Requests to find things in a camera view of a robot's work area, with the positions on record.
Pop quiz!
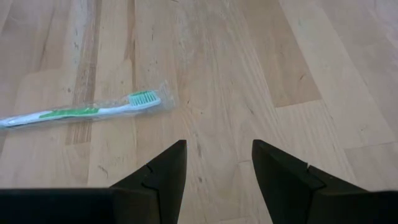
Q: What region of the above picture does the green toothbrush in clear wrapper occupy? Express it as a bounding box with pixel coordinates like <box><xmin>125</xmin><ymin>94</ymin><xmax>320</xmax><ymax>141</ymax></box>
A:
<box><xmin>0</xmin><ymin>81</ymin><xmax>177</xmax><ymax>131</ymax></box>

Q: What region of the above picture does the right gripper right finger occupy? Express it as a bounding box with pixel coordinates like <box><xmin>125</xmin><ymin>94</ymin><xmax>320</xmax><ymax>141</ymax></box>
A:
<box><xmin>251</xmin><ymin>139</ymin><xmax>369</xmax><ymax>224</ymax></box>

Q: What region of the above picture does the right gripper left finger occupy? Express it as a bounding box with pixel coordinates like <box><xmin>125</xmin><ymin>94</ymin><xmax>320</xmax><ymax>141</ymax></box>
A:
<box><xmin>108</xmin><ymin>139</ymin><xmax>188</xmax><ymax>224</ymax></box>

